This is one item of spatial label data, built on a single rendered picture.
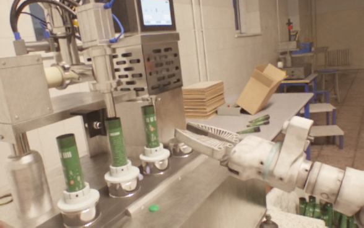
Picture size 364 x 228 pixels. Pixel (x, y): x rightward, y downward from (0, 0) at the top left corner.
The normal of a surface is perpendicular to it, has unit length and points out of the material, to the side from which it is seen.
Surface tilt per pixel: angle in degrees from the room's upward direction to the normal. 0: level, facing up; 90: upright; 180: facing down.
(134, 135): 90
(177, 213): 0
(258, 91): 90
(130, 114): 90
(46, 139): 90
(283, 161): 61
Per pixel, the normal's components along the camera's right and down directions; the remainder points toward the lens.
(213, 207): 0.82, 0.02
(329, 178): -0.36, -0.47
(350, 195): -0.51, -0.09
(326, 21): -0.56, 0.25
